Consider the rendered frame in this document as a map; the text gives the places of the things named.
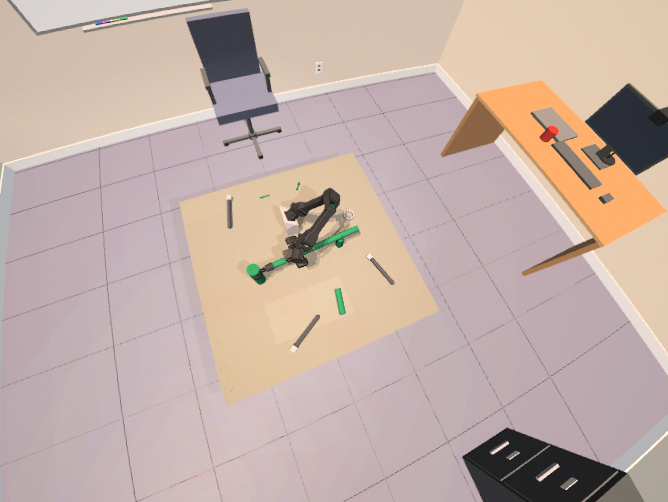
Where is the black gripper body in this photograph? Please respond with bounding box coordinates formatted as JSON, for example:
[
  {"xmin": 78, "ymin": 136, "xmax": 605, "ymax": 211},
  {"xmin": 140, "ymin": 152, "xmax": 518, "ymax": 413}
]
[{"xmin": 285, "ymin": 235, "xmax": 308, "ymax": 268}]

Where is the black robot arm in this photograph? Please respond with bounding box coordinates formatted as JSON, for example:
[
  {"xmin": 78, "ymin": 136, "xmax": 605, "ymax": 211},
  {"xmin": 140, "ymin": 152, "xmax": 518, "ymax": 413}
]
[{"xmin": 282, "ymin": 187, "xmax": 340, "ymax": 264}]

